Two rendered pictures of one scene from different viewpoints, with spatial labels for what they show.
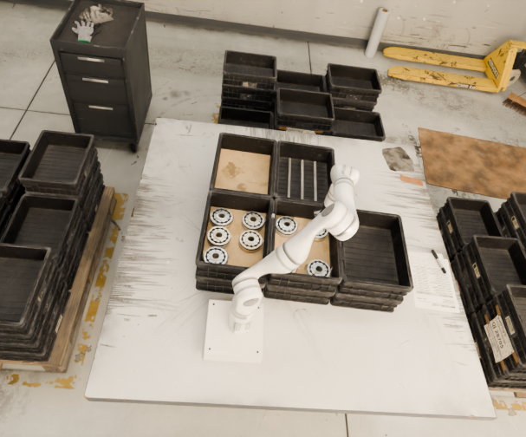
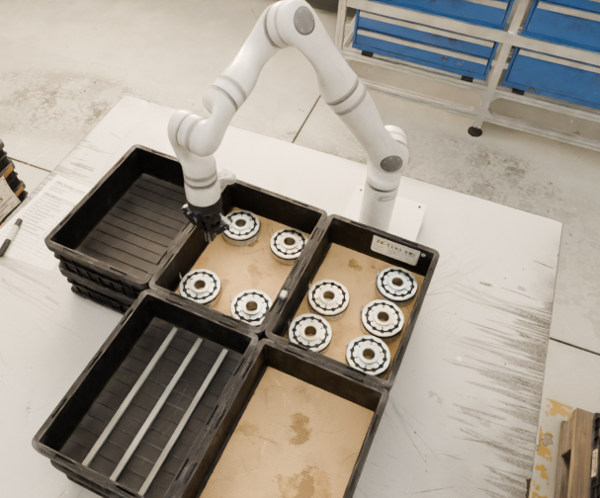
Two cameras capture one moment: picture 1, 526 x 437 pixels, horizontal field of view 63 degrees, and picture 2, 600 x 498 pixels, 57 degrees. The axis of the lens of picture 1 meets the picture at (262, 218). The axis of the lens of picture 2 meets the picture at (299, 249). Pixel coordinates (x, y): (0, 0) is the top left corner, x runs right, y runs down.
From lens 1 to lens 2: 185 cm
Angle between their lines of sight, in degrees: 74
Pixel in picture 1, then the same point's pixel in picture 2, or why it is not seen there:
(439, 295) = (60, 200)
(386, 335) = not seen: hidden behind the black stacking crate
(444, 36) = not seen: outside the picture
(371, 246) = (123, 246)
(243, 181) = (290, 449)
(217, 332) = (405, 219)
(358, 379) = (246, 155)
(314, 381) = (299, 167)
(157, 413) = not seen: hidden behind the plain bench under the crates
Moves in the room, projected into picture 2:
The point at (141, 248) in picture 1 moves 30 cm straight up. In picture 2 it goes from (505, 397) to (554, 341)
